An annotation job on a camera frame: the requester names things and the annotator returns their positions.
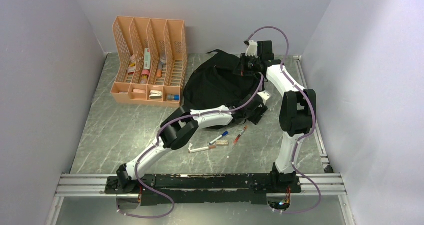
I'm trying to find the black student backpack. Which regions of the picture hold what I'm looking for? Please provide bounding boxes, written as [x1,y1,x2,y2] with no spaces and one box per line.
[183,49,264,125]

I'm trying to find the red pen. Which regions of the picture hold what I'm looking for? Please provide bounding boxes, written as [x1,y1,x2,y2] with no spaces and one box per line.
[232,125,248,147]

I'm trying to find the blue white marker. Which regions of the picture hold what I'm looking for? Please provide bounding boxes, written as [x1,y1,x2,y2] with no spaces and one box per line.
[208,131,229,146]

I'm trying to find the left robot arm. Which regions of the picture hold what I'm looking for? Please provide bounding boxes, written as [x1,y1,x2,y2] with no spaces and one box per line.
[116,95,267,193]

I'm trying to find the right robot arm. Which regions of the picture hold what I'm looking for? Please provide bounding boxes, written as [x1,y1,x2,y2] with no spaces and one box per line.
[236,40,316,192]

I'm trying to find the small brown eraser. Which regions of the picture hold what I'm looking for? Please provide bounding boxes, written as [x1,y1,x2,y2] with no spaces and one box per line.
[215,140,229,146]

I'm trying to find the white brown pen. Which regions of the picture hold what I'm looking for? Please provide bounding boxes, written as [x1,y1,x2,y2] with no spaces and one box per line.
[188,143,216,154]

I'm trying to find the orange marker pen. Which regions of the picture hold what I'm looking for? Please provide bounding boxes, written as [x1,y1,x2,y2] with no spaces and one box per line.
[156,59,167,78]

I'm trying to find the peach plastic desk organizer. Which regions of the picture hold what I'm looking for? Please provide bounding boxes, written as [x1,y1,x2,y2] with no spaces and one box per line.
[111,16,188,108]

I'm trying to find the white tape dispenser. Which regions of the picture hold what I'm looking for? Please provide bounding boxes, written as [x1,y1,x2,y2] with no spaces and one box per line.
[148,90,163,100]

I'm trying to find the teal stationery box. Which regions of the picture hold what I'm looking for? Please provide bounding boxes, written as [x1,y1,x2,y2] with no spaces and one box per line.
[143,48,152,70]

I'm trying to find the pink crayon tube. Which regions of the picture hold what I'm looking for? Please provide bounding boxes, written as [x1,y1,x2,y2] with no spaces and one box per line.
[139,69,150,84]

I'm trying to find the red white staples box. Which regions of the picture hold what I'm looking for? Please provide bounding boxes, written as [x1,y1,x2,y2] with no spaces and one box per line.
[127,62,136,74]

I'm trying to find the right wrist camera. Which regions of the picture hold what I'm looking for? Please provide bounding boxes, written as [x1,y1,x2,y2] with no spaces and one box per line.
[244,40,258,57]

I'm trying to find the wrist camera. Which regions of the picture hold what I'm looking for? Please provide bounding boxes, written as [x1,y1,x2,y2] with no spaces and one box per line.
[257,90,272,104]
[244,40,258,57]

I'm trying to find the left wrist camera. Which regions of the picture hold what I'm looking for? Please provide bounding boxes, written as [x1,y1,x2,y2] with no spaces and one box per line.
[257,90,272,104]

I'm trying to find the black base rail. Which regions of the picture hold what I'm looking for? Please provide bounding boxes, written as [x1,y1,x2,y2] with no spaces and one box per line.
[104,173,302,206]

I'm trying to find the aluminium frame rail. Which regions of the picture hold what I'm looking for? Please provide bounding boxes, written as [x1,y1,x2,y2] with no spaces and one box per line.
[55,173,347,198]

